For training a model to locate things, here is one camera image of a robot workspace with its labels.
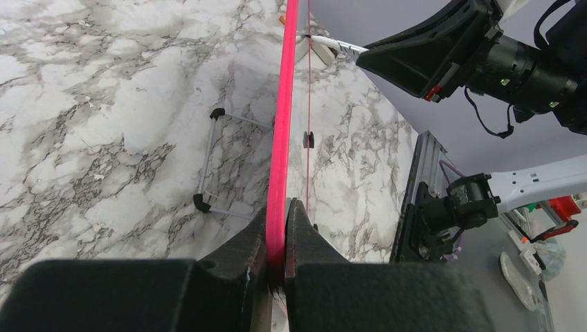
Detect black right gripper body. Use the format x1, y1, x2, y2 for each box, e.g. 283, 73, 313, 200
424, 1, 503, 102

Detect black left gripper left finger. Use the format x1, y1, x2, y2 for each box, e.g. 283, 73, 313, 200
1, 210, 271, 331

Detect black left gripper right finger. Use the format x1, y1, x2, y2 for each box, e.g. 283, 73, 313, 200
285, 199, 494, 331

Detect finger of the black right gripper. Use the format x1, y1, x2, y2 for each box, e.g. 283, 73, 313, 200
366, 0, 487, 49
356, 13, 487, 98

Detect pink framed whiteboard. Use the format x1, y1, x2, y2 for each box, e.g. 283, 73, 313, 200
266, 0, 314, 332

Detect white brown whiteboard marker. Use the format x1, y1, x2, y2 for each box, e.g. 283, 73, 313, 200
302, 35, 368, 56

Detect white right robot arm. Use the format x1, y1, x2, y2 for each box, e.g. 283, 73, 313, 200
357, 1, 586, 172

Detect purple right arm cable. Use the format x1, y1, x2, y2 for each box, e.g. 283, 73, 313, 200
438, 159, 467, 185

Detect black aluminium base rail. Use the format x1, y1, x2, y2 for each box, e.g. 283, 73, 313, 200
389, 131, 464, 264

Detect grey wire whiteboard stand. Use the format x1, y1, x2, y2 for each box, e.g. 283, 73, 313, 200
192, 107, 274, 220

